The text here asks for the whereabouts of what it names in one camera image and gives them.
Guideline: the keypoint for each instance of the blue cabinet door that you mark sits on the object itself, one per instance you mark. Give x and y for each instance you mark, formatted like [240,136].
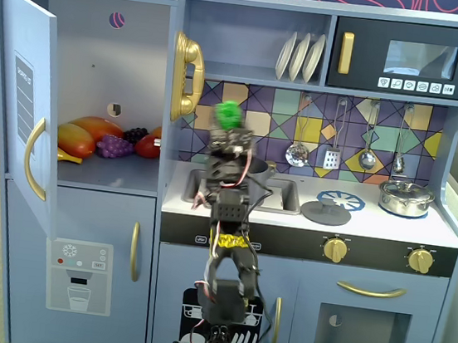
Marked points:
[17,91]

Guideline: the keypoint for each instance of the steel pot with lid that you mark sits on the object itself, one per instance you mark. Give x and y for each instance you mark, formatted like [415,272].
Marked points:
[405,199]

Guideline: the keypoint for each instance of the steel skimmer spoon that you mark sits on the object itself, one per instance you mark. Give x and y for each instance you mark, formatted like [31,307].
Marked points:
[296,155]

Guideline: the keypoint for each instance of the freezer door with dispenser print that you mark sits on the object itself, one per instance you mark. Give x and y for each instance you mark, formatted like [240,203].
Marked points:
[82,212]

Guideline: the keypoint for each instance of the red toy fruit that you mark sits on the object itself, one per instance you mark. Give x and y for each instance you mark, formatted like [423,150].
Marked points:
[148,147]

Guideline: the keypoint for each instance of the blue toy kitchen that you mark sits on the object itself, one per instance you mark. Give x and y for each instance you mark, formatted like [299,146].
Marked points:
[117,61]

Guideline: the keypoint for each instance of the white toy plate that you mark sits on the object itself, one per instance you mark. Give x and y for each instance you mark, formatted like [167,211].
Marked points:
[298,56]
[314,58]
[285,57]

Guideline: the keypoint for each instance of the gray pot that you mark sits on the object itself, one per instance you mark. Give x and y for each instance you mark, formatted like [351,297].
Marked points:
[260,175]

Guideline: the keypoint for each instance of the gray toy sink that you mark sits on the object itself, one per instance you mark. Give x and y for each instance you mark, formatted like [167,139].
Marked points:
[288,195]

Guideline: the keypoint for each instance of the dishwasher door with dish print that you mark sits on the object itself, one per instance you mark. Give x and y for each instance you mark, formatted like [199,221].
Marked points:
[169,281]

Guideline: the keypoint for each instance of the black toy microwave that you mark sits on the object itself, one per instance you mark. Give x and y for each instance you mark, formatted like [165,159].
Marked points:
[368,55]

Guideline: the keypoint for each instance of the yellow tape band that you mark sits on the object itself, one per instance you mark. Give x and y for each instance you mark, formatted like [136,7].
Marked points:
[233,242]

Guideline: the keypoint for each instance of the oven door with window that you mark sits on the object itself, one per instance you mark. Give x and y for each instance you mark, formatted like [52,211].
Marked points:
[306,323]

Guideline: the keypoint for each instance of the gray pot lid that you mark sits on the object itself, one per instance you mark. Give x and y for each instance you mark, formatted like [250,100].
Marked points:
[326,213]

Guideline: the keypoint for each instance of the gold toy telephone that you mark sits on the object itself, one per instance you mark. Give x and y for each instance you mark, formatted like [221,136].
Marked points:
[188,78]

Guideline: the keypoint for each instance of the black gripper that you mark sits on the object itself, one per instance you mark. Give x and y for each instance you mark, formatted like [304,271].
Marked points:
[230,137]

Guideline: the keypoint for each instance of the steel slotted spatula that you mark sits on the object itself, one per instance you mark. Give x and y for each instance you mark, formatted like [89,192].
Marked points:
[331,160]

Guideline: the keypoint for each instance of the gold stove knob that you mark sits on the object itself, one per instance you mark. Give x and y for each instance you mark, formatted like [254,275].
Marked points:
[335,250]
[421,260]

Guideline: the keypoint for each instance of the large orange red mango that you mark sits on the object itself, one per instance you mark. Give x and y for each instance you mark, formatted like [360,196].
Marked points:
[100,127]

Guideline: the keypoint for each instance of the steel ladle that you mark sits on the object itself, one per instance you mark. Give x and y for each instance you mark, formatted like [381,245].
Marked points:
[366,159]

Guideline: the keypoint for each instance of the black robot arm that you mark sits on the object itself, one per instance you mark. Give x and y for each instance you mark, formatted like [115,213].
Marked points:
[228,209]

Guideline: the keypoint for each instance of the yellow toy banana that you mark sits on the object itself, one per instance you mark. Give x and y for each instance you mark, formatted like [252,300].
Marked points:
[67,157]

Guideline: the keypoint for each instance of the dark toy grapes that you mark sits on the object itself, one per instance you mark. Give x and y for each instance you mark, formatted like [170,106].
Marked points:
[135,134]

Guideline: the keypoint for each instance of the purple toy grapes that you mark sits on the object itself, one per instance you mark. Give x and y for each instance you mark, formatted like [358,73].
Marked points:
[115,147]

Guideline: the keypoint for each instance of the small orange yellow mango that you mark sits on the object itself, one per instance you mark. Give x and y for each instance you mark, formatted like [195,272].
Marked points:
[75,142]

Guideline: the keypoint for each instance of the orange toy fruit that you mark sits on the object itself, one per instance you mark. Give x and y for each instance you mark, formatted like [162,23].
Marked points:
[157,131]

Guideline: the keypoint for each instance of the green toy pineapple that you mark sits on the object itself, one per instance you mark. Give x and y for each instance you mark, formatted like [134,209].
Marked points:
[227,115]

